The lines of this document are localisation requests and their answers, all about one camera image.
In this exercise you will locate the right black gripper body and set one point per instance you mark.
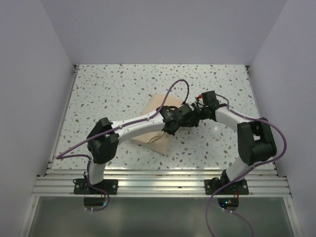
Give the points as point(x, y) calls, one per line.
point(202, 113)

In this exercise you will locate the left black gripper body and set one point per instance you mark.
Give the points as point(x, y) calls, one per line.
point(173, 132)

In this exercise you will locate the beige cloth drape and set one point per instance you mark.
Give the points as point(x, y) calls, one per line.
point(156, 141)

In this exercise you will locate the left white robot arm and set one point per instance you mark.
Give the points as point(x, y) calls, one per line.
point(105, 137)

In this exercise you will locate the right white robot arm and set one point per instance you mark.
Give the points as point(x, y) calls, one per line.
point(255, 141)

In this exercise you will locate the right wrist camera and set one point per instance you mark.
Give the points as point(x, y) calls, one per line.
point(208, 99)

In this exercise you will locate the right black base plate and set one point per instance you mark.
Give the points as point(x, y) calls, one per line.
point(237, 188)

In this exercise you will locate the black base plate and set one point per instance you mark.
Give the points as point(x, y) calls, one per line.
point(81, 187)
point(237, 188)

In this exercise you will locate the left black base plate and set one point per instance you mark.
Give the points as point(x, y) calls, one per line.
point(81, 187)

